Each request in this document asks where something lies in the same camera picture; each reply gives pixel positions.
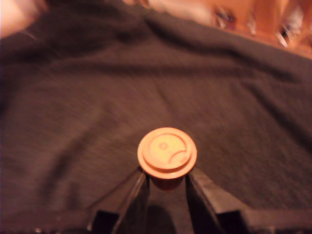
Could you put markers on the wooden chair with curved backrest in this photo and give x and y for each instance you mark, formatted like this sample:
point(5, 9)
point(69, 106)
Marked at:
point(265, 17)

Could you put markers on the dark grey blanket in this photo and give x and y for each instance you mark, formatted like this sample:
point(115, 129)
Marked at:
point(122, 97)

